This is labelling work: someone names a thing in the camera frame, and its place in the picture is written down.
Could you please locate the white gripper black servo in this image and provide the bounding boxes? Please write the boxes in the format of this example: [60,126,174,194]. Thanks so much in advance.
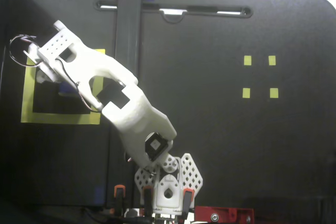
[25,44,57,83]

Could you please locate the blue white charger block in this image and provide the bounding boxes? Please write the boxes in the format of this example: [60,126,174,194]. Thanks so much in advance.
[58,81,79,98]

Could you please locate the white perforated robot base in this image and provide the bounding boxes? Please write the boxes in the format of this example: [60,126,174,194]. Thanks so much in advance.
[134,152,204,216]

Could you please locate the yellow tape square outline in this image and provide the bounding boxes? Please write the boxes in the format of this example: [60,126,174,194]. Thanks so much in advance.
[20,48,106,125]

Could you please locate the black flat beam strip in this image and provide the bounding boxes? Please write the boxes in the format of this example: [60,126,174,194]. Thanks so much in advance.
[106,0,144,209]

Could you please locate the red screw clamp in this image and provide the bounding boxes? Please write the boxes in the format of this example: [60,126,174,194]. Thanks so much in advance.
[195,205,255,224]

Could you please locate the red white black servo cable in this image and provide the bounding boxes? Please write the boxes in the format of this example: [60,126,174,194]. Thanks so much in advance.
[9,34,37,66]

